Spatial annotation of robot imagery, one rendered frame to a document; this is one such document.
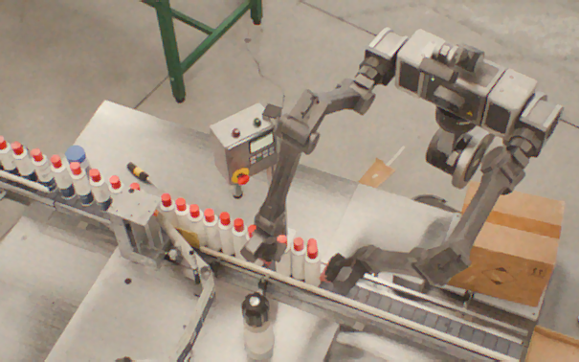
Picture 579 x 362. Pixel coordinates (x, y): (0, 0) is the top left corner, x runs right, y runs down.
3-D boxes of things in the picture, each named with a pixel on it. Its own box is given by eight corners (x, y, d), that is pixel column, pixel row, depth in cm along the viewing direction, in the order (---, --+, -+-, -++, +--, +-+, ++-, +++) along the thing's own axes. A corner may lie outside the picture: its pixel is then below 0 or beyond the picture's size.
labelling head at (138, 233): (120, 256, 301) (105, 213, 281) (139, 226, 308) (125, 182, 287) (157, 269, 298) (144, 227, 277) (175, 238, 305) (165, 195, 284)
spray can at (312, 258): (302, 285, 293) (301, 253, 277) (307, 273, 296) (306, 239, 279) (318, 290, 292) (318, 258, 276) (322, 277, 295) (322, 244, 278)
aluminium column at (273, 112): (271, 239, 310) (261, 114, 256) (276, 229, 312) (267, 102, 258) (282, 243, 309) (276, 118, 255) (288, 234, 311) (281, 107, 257)
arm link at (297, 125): (330, 104, 228) (298, 84, 231) (306, 149, 233) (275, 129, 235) (378, 92, 269) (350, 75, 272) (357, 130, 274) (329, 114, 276)
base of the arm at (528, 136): (539, 155, 258) (548, 128, 249) (526, 173, 255) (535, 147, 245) (512, 142, 261) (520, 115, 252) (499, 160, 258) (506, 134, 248)
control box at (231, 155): (214, 166, 272) (208, 125, 257) (262, 142, 277) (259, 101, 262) (231, 189, 267) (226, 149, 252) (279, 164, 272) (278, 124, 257)
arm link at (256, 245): (285, 222, 261) (261, 207, 263) (262, 251, 256) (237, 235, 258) (281, 241, 271) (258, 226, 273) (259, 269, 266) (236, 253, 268)
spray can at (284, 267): (276, 279, 295) (273, 246, 278) (276, 265, 298) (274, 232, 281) (291, 279, 295) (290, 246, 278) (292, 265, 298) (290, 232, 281)
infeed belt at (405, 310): (56, 206, 319) (54, 199, 316) (69, 189, 324) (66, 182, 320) (513, 373, 278) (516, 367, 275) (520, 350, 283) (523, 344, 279)
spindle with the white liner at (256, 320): (241, 353, 280) (233, 308, 256) (253, 329, 284) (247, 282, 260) (267, 364, 277) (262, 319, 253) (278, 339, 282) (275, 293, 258)
